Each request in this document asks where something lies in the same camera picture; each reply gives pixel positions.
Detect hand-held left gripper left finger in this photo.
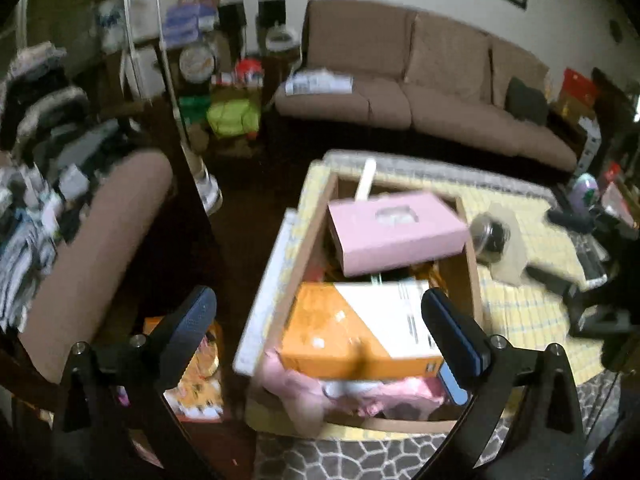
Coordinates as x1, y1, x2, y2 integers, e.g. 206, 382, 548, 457
50, 285, 218, 480

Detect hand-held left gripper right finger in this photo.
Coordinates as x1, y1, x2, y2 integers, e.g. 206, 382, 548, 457
421, 287, 586, 480

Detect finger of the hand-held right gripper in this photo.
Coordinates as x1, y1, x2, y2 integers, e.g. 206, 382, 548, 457
547, 207, 593, 233
525, 265, 581, 297

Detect clear plastic sheet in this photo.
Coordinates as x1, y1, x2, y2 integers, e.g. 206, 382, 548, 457
487, 205, 531, 286

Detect brown cardboard box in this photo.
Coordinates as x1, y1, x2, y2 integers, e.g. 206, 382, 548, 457
247, 172, 483, 433

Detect clear jar with black contents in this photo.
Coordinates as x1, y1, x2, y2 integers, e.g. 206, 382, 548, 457
470, 212, 511, 263

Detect pink tissue box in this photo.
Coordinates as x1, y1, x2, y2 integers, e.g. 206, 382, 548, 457
327, 192, 471, 278

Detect orange and white carton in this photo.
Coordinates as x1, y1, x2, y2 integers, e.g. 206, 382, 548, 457
277, 280, 446, 381

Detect purple round container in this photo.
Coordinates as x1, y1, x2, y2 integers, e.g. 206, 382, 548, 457
572, 172, 601, 208

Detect yellow plaid cloth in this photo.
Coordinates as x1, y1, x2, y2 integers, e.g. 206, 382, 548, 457
232, 160, 606, 401

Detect blue file board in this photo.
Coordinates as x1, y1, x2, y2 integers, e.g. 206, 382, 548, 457
437, 362, 471, 406

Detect orange printed packet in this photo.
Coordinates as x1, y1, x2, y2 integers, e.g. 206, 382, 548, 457
145, 317, 223, 421

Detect dark cushion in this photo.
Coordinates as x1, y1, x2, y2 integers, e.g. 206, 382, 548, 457
505, 77, 549, 123

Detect pink cloth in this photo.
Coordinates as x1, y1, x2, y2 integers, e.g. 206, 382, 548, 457
260, 350, 451, 436

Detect red box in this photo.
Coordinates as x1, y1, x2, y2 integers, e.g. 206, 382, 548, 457
562, 67, 600, 106

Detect brown sofa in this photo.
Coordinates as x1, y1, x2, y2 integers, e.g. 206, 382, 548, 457
274, 0, 578, 173

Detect long white shoehorn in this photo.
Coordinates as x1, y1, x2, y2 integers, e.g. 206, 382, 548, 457
355, 158, 377, 201

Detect green bag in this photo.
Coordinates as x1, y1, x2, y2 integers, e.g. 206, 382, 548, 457
207, 100, 261, 138

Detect pile of clothes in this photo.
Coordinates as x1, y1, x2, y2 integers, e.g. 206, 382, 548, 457
0, 42, 91, 331

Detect round tin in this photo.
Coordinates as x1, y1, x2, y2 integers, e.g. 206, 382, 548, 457
179, 44, 217, 83

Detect paper sheet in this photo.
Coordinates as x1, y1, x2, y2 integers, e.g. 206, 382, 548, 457
285, 71, 353, 96

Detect stack of purple packets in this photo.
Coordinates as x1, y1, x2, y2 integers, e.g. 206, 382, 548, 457
165, 2, 218, 48

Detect black speaker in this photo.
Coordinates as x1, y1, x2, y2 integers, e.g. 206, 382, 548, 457
257, 0, 287, 31
218, 2, 247, 43

